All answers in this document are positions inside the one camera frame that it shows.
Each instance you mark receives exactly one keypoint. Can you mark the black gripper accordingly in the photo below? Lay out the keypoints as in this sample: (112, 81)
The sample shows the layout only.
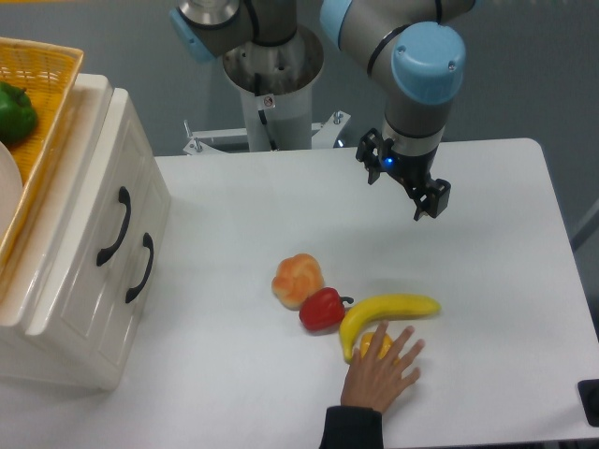
(411, 171)

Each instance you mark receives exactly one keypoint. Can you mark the yellow bell pepper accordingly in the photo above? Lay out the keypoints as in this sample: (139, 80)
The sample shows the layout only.
(381, 350)

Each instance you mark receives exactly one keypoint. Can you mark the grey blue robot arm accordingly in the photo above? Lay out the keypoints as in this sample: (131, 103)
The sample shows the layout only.
(405, 47)

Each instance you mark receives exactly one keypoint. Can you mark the black sleeved forearm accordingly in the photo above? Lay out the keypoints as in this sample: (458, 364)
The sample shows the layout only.
(352, 427)

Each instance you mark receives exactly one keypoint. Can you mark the white drawer cabinet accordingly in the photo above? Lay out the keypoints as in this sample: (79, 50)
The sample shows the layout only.
(60, 355)

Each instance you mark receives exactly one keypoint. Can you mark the person's hand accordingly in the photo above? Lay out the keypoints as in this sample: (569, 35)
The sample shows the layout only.
(377, 387)

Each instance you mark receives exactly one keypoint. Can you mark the yellow banana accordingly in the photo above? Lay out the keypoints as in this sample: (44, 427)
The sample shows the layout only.
(382, 307)

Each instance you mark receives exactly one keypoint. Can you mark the orange bread roll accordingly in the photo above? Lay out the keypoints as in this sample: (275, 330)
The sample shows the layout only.
(296, 279)

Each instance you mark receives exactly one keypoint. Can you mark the red bell pepper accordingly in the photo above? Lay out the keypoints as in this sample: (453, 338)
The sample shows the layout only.
(323, 309)

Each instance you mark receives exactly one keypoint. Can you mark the black device at table edge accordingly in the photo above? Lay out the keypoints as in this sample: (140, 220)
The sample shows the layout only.
(589, 394)

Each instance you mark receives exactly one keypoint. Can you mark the yellow woven basket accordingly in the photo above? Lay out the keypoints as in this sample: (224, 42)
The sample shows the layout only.
(48, 73)

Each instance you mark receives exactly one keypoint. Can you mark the green bell pepper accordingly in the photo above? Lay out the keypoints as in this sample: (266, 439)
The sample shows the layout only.
(18, 116)

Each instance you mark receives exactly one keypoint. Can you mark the white plate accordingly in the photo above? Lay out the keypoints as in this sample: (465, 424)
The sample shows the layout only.
(11, 188)

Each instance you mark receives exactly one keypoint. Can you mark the black bottom drawer handle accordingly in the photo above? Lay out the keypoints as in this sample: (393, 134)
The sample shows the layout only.
(133, 292)

